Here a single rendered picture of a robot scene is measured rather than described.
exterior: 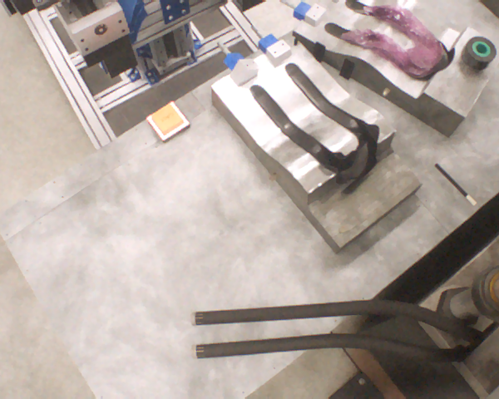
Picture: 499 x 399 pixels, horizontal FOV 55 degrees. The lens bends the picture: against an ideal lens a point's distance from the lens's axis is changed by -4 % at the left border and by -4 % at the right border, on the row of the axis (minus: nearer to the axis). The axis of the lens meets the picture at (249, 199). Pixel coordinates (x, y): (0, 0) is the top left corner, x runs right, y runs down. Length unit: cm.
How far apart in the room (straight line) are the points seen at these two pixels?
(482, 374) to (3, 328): 170
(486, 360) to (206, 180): 78
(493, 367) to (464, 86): 68
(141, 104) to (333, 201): 111
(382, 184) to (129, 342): 68
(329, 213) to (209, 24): 131
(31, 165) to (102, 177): 107
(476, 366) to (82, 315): 91
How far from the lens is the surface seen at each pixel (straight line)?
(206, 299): 114
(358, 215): 114
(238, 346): 108
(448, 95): 129
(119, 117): 204
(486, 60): 135
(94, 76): 217
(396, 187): 119
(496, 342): 127
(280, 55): 125
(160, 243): 118
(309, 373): 193
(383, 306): 104
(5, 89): 257
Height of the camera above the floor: 192
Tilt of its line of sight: 70 degrees down
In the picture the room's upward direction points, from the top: straight up
